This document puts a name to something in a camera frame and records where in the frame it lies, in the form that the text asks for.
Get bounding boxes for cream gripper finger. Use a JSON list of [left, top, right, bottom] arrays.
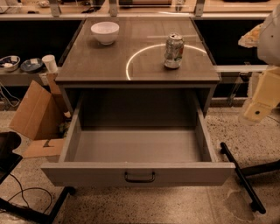
[[239, 66, 280, 125]]

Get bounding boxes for grey top drawer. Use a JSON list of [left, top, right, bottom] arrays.
[[41, 88, 235, 187]]

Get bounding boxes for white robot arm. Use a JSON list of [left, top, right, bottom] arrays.
[[238, 5, 280, 125]]

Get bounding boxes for grey drawer cabinet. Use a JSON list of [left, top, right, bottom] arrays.
[[56, 17, 220, 111]]

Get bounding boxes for grey side shelf right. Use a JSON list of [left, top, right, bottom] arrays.
[[214, 65, 268, 84]]

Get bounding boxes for grey side shelf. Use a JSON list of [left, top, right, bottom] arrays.
[[0, 68, 50, 87], [214, 65, 268, 84]]

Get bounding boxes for black metal stand leg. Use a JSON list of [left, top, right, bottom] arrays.
[[220, 143, 280, 214]]

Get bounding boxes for crumpled soda can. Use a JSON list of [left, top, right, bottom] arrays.
[[164, 32, 184, 69]]

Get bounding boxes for white ceramic bowl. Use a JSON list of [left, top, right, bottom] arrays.
[[91, 22, 120, 45]]

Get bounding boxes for white paper cup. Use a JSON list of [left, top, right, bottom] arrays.
[[42, 54, 58, 73]]

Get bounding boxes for brown cardboard box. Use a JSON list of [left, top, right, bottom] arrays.
[[10, 73, 70, 158]]

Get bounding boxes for blue bowl right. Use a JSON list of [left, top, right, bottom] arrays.
[[20, 58, 44, 74]]

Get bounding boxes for blue bowl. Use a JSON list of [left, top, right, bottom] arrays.
[[0, 55, 20, 72], [20, 58, 44, 74]]

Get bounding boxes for grey side shelf left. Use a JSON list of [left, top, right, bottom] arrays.
[[0, 68, 50, 87]]

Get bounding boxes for blue bowl left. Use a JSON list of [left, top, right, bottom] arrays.
[[0, 55, 20, 72]]

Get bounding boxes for black chair base left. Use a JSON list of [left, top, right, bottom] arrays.
[[0, 131, 75, 224]]

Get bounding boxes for black cable on floor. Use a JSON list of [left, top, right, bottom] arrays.
[[0, 173, 54, 215]]

